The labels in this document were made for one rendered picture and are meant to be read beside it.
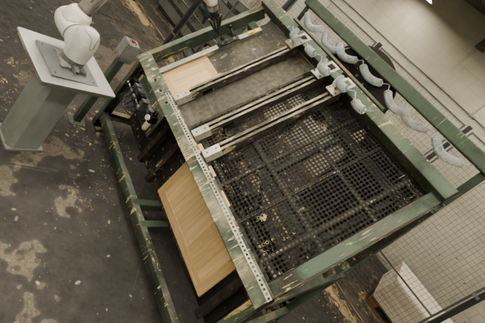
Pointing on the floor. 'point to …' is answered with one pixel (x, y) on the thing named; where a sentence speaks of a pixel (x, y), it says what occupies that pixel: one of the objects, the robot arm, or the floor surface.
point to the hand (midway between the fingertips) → (217, 30)
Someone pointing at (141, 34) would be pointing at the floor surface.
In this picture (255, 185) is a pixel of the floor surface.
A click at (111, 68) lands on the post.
